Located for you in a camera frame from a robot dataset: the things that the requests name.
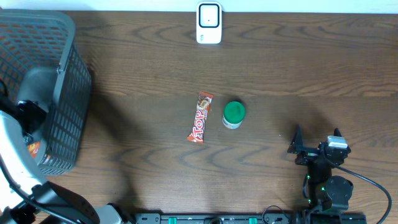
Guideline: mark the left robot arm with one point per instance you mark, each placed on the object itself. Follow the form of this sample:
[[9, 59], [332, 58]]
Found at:
[[25, 191]]

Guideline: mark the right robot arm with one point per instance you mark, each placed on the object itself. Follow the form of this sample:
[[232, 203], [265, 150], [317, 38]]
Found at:
[[325, 192]]

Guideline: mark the green-capped white bottle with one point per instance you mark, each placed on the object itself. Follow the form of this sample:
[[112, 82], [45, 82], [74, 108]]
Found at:
[[233, 114]]

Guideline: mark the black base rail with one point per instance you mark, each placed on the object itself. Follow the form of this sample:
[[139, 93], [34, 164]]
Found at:
[[278, 218]]

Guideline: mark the small orange box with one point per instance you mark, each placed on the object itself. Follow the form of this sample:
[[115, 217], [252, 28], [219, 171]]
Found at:
[[38, 151]]

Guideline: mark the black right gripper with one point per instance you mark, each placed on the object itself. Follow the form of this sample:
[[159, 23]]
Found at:
[[297, 144]]

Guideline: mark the orange Top chocolate bar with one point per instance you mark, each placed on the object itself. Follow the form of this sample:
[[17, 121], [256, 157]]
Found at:
[[201, 114]]

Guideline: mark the white barcode scanner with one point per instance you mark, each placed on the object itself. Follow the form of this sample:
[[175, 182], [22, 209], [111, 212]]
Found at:
[[209, 22]]

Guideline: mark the grey plastic basket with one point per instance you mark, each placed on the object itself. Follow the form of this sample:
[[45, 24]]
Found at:
[[40, 63]]

